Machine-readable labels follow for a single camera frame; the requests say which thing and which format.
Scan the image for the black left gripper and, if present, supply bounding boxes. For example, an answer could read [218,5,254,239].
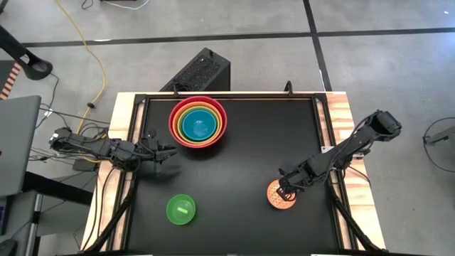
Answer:
[136,129,178,176]

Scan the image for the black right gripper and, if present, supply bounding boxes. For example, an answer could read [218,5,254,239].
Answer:
[276,157,323,201]

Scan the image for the small perforated strainer bowl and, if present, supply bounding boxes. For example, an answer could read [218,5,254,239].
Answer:
[267,178,298,210]

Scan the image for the orange bowl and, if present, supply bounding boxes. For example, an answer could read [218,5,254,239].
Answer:
[172,100,225,145]

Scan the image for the olive green bowl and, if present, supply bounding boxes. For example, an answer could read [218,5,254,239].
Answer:
[176,105,220,142]

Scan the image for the blue bowl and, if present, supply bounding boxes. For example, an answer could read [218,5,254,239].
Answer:
[181,109,218,140]

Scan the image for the large red bowl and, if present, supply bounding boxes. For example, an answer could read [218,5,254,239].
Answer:
[168,95,228,149]

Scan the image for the black table mat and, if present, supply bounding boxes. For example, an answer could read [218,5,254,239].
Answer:
[127,97,339,254]

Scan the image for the small bright green bowl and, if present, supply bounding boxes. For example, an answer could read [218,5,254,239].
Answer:
[166,193,197,226]

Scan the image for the black computer tower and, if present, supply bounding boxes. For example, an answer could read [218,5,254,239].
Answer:
[159,47,231,93]

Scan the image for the grey laptop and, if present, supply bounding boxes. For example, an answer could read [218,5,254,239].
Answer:
[0,95,42,197]

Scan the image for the black stand foot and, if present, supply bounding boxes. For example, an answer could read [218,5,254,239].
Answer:
[0,24,54,81]

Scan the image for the grey stand leg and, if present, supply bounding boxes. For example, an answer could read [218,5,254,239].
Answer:
[424,124,455,145]

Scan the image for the black computer mouse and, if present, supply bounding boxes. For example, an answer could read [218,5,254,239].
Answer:
[0,238,18,256]

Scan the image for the yellow floor cable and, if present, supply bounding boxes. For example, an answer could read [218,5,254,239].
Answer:
[56,0,108,164]

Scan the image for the black floor cable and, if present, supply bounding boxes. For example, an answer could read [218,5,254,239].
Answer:
[34,73,112,126]

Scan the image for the black cable loop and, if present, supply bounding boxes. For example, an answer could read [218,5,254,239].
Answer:
[422,117,455,175]

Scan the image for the white floor cable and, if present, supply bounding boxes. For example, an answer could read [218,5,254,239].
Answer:
[102,0,151,11]

